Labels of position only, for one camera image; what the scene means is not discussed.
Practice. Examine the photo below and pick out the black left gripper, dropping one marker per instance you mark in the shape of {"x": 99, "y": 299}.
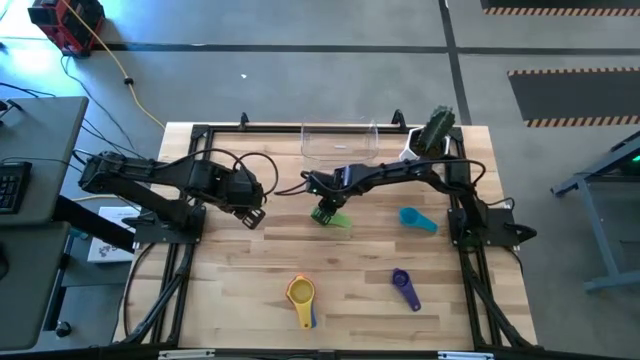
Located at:
{"x": 242, "y": 192}

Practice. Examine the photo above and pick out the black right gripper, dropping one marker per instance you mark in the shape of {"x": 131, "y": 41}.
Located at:
{"x": 322, "y": 185}

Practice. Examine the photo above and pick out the green measuring cup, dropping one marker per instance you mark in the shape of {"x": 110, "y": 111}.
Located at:
{"x": 342, "y": 220}

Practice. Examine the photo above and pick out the yellow measuring cup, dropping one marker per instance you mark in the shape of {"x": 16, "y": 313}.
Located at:
{"x": 301, "y": 292}

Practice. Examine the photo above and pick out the teal measuring cup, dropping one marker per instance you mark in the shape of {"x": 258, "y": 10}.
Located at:
{"x": 415, "y": 220}

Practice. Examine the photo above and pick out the purple measuring cup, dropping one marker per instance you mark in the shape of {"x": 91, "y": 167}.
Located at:
{"x": 400, "y": 278}

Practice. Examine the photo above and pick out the blue measuring cup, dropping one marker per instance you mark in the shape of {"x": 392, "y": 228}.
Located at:
{"x": 314, "y": 320}

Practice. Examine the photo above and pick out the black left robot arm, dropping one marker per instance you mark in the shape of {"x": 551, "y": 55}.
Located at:
{"x": 140, "y": 172}

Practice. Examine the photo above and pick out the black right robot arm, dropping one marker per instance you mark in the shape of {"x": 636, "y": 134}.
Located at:
{"x": 400, "y": 172}

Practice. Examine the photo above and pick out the clear plastic basket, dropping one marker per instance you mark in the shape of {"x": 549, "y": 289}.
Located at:
{"x": 340, "y": 150}

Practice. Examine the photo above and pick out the green cactus plant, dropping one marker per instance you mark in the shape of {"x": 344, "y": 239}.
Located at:
{"x": 437, "y": 127}

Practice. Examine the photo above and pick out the white printed booklet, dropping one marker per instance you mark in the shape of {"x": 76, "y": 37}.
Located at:
{"x": 107, "y": 252}

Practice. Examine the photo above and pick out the silver table clamp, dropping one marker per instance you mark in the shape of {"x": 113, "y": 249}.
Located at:
{"x": 465, "y": 356}
{"x": 185, "y": 355}

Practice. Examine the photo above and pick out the black caster wheel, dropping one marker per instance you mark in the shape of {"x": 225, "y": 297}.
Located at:
{"x": 62, "y": 329}

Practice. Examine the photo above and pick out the grey desk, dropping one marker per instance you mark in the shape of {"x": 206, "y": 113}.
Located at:
{"x": 45, "y": 135}
{"x": 30, "y": 300}

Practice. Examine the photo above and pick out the black keyboard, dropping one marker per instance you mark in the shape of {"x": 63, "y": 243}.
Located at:
{"x": 12, "y": 187}

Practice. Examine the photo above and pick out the red black power station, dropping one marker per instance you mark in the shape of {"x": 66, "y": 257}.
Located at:
{"x": 70, "y": 25}

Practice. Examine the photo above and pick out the black hazard-striped floor mat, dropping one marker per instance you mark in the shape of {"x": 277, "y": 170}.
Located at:
{"x": 575, "y": 95}
{"x": 550, "y": 4}

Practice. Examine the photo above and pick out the black device green light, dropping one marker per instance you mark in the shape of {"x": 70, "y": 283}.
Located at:
{"x": 632, "y": 167}

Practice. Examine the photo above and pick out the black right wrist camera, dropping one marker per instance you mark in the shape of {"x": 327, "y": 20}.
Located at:
{"x": 345, "y": 175}

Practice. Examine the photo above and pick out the black aluminium table frame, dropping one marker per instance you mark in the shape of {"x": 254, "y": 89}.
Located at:
{"x": 285, "y": 128}

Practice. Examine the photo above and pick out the black frame bracket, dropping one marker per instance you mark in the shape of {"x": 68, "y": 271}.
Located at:
{"x": 244, "y": 120}
{"x": 398, "y": 118}

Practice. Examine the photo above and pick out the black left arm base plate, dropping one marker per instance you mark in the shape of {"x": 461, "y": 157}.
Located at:
{"x": 150, "y": 235}

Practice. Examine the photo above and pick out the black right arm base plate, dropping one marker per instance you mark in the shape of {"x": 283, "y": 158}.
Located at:
{"x": 507, "y": 217}

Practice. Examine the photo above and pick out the blue metal table frame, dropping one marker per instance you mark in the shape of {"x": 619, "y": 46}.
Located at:
{"x": 615, "y": 282}

